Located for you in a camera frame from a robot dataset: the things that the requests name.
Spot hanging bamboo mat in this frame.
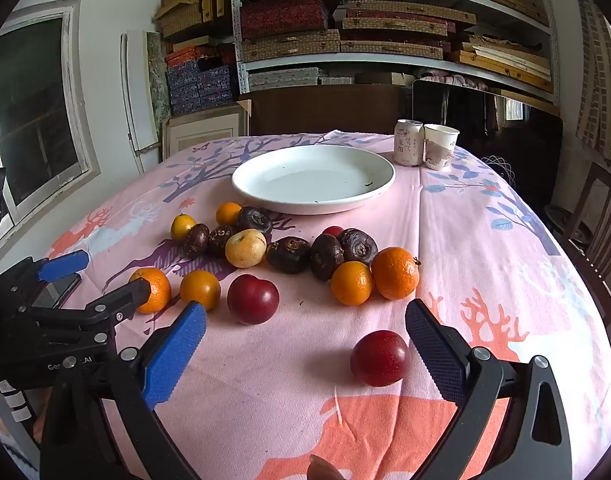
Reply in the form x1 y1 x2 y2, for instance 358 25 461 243
575 0 611 163

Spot white leaning board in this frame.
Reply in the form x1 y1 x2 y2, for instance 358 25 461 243
121 30 161 153

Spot mottled green panel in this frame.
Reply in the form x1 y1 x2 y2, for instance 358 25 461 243
146 31 173 121

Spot white framed window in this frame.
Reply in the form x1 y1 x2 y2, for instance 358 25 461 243
0 0 101 226

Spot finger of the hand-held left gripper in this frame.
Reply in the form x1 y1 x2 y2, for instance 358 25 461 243
82 277 152 332
0 250 91 311

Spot grey metal shelving rack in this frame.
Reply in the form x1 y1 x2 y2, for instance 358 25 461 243
230 0 559 106

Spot black smartphone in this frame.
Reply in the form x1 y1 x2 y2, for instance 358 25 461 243
31 272 82 311

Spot dark red plum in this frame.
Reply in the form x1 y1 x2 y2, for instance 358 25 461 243
350 330 410 387
227 274 280 326

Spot large orange tangerine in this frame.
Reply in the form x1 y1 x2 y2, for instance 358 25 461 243
371 246 420 301

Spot pink printed tablecloth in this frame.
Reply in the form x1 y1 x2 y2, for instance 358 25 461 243
0 130 611 480

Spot stack of red patterned boxes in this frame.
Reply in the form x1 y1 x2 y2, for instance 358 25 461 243
240 0 346 41

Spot dark wooden cabinet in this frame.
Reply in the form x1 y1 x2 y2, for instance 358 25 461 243
238 85 413 137

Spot black wire mesh object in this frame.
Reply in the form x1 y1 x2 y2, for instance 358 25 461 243
480 155 525 187

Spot dark water chestnut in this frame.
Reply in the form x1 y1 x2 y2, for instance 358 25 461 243
265 236 313 275
338 228 379 267
236 206 274 236
208 225 238 256
183 223 210 260
310 233 345 281

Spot white round plate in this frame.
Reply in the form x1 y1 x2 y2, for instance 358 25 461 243
231 146 396 216

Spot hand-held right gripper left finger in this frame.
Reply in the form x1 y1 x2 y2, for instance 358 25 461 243
39 301 207 480

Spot pink folded cloth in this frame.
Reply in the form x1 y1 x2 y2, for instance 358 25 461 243
419 72 489 92

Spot white drink can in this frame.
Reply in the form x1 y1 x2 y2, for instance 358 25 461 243
394 119 426 167

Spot shelf of stacked boxes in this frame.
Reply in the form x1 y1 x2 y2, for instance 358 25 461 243
155 0 556 93

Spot pale wooden picture frame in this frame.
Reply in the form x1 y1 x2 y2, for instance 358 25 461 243
162 101 252 158

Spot white paper cup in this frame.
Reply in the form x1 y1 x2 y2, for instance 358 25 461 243
423 123 459 171

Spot person's right hand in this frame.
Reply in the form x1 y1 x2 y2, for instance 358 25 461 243
308 454 342 480

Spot stack of blue patterned boxes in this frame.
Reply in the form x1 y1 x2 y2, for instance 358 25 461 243
165 47 236 117

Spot dark wooden chair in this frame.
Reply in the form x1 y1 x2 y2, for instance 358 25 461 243
560 160 611 326

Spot yellow round fruit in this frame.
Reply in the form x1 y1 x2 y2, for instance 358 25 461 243
225 229 267 268

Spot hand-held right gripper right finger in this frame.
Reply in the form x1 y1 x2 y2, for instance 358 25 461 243
405 299 572 480

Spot small greenish orange citrus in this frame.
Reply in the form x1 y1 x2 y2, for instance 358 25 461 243
170 214 196 241

